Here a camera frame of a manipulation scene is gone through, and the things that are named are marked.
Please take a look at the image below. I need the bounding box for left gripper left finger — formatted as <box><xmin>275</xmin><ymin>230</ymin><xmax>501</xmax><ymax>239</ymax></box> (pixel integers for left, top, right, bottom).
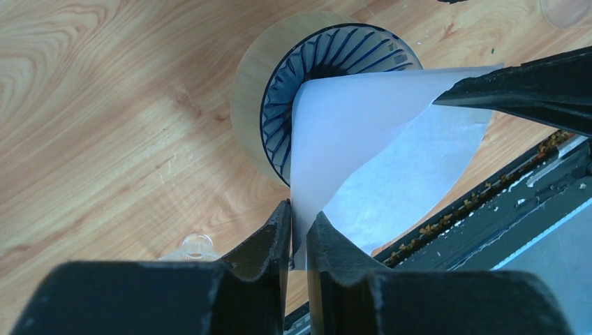
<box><xmin>13</xmin><ymin>200</ymin><xmax>292</xmax><ymax>334</ymax></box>

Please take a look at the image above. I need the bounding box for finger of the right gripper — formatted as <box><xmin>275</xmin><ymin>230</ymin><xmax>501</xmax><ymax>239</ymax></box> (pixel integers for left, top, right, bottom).
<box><xmin>434</xmin><ymin>47</ymin><xmax>591</xmax><ymax>137</ymax></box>

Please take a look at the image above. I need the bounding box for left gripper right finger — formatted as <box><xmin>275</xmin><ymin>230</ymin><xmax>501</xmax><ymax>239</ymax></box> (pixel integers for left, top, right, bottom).
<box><xmin>306</xmin><ymin>213</ymin><xmax>572</xmax><ymax>334</ymax></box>

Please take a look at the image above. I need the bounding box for white paper coffee filter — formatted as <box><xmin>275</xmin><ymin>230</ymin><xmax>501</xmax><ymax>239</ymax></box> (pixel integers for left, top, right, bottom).
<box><xmin>290</xmin><ymin>66</ymin><xmax>494</xmax><ymax>270</ymax></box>

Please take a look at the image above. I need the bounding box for large wooden dripper ring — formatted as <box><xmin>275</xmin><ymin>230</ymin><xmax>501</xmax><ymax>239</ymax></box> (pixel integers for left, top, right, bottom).
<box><xmin>230</xmin><ymin>10</ymin><xmax>371</xmax><ymax>187</ymax></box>

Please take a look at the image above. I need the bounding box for blue glass dripper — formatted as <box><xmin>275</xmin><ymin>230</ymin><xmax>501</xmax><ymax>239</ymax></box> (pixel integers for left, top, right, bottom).
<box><xmin>259</xmin><ymin>23</ymin><xmax>422</xmax><ymax>185</ymax></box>

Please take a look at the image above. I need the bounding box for small clear glass cup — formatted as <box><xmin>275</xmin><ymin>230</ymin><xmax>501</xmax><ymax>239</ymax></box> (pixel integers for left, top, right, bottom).
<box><xmin>158</xmin><ymin>233</ymin><xmax>220</xmax><ymax>262</ymax></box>

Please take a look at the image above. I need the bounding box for clear glass beaker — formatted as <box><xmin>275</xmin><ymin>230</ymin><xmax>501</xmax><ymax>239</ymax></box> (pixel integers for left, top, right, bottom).
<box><xmin>539</xmin><ymin>0</ymin><xmax>591</xmax><ymax>29</ymax></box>

